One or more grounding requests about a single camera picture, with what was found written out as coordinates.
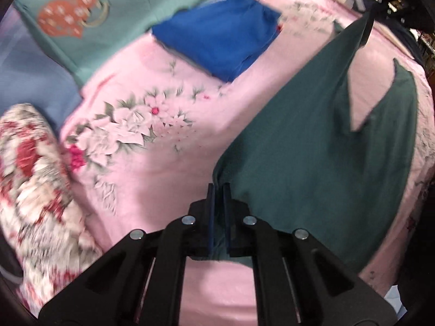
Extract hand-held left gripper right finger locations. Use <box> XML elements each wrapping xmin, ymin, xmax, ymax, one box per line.
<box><xmin>222</xmin><ymin>183</ymin><xmax>399</xmax><ymax>326</ymax></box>

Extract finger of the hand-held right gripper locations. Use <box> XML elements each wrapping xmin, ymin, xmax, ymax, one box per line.
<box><xmin>358</xmin><ymin>2</ymin><xmax>380</xmax><ymax>46</ymax></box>

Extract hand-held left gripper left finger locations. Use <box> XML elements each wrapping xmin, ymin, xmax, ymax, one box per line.
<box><xmin>38</xmin><ymin>183</ymin><xmax>216</xmax><ymax>326</ymax></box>

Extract dark green pants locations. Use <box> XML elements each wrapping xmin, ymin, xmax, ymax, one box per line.
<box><xmin>211</xmin><ymin>14</ymin><xmax>419</xmax><ymax>272</ymax></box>

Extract pink floral bedsheet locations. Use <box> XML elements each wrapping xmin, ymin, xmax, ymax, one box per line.
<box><xmin>59</xmin><ymin>0</ymin><xmax>435</xmax><ymax>326</ymax></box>

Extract folded blue cloth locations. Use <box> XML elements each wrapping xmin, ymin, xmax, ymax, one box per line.
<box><xmin>151</xmin><ymin>0</ymin><xmax>282</xmax><ymax>83</ymax></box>

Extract red and white floral quilt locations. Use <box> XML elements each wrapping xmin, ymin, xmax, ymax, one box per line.
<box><xmin>0</xmin><ymin>103</ymin><xmax>102</xmax><ymax>318</ymax></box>

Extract teal garment with red print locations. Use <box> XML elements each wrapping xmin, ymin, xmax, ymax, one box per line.
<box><xmin>14</xmin><ymin>0</ymin><xmax>306</xmax><ymax>87</ymax></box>

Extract grey-blue cloth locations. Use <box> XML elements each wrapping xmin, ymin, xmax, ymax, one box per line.
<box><xmin>0</xmin><ymin>5</ymin><xmax>84</xmax><ymax>133</ymax></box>

